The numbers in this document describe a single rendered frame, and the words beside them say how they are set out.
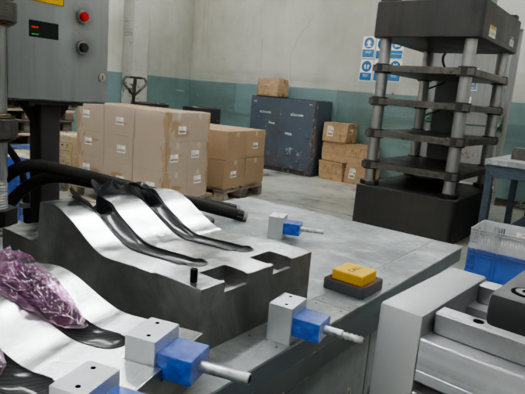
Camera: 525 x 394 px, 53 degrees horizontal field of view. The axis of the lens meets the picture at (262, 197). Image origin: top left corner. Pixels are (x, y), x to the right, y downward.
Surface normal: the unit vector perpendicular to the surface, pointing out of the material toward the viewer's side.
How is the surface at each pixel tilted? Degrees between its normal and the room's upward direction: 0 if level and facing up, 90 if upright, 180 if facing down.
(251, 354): 0
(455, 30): 90
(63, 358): 0
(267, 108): 90
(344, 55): 90
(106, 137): 99
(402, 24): 90
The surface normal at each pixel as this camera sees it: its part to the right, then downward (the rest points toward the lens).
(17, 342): 0.49, -0.81
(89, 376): 0.08, -0.98
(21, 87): 0.79, 0.18
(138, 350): -0.35, 0.15
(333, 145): -0.58, 0.29
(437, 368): -0.66, 0.09
